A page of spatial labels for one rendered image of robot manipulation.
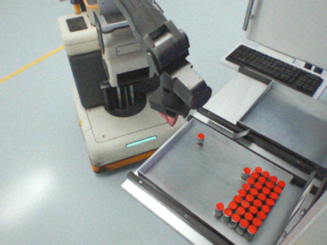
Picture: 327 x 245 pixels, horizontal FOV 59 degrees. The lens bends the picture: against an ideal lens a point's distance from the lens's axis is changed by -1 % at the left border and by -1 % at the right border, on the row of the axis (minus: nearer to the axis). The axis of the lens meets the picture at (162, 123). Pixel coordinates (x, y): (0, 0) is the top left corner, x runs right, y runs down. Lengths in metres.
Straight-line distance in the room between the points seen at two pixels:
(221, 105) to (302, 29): 0.56
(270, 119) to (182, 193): 0.41
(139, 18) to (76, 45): 1.05
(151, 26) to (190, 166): 0.45
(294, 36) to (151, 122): 0.90
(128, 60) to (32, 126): 1.17
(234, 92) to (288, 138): 0.26
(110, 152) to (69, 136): 0.53
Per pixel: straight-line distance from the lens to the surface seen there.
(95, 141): 1.72
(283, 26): 1.45
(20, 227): 1.90
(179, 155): 0.89
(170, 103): 0.67
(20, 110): 2.49
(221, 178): 0.86
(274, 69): 1.35
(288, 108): 1.10
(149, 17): 0.58
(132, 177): 0.83
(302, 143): 1.01
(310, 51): 1.46
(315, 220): 0.41
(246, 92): 1.12
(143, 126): 1.76
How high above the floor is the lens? 1.60
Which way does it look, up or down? 48 degrees down
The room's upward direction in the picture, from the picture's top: straight up
